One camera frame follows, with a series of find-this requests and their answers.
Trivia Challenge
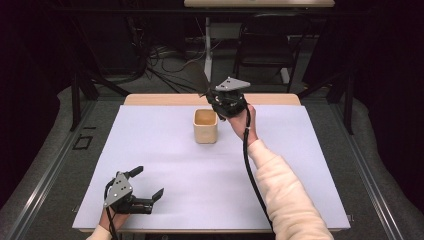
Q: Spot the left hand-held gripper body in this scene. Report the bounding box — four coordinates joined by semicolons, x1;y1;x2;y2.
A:
102;171;156;215

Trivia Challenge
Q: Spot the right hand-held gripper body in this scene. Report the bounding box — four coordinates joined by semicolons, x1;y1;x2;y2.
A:
205;76;252;120

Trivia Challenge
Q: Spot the black comb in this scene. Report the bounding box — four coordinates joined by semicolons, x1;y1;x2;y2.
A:
185;61;212;98

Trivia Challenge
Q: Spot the beige square cup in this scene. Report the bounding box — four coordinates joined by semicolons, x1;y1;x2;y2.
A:
192;108;219;145

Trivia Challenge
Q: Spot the person's left hand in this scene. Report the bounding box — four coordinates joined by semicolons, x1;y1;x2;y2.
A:
98;205;132;233

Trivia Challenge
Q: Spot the person's right hand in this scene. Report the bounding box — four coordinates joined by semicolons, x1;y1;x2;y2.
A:
225;103;260;146

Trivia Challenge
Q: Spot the white table sheet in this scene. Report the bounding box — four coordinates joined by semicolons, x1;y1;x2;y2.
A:
71;104;352;231

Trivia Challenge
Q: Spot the black tape square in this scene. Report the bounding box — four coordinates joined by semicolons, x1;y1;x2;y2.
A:
72;134;94;151

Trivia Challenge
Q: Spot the wooden table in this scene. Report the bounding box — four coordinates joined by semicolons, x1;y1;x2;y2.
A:
71;93;352;234

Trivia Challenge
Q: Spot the black metal stand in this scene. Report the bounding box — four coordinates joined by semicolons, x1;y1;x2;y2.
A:
69;71;132;133
296;65;356;136

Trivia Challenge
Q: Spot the white desk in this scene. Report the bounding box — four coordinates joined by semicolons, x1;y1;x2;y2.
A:
183;0;336;85

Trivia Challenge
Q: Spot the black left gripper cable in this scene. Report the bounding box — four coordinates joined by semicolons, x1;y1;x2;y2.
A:
103;179;120;240

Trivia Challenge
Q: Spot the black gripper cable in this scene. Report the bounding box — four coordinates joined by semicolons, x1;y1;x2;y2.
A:
241;104;275;233
103;179;120;240

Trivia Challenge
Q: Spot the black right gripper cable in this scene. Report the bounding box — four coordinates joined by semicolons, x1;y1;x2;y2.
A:
241;104;275;233

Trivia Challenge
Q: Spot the bundle of floor cables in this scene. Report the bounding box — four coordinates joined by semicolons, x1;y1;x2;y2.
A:
132;19;208;95

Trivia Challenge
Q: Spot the aluminium floor rail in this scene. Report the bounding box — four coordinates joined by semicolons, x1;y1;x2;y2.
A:
328;99;406;240
5;99;98;240

